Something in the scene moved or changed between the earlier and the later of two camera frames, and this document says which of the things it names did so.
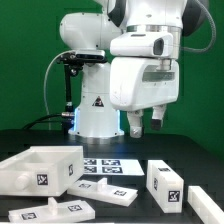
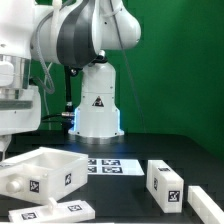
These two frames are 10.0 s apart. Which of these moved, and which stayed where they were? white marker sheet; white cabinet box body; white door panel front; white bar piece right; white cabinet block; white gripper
Moved: white gripper; white cabinet box body
Stayed: white cabinet block; white door panel front; white marker sheet; white bar piece right
